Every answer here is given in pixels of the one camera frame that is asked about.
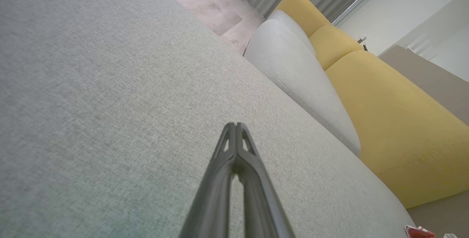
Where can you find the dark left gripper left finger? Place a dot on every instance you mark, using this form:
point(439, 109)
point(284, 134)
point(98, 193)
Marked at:
point(212, 194)

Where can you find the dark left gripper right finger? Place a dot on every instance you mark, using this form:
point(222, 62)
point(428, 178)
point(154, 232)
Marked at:
point(260, 201)

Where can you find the red jersey with white sleeves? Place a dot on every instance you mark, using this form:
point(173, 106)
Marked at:
point(417, 232)

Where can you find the narrow grey sofa cushion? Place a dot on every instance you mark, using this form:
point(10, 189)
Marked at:
point(293, 69)

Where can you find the large yellow sofa back cushion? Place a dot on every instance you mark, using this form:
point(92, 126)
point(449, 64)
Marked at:
point(395, 120)

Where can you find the small yellow sofa back cushion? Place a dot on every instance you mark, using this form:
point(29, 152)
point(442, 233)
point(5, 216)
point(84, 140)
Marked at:
point(315, 21)

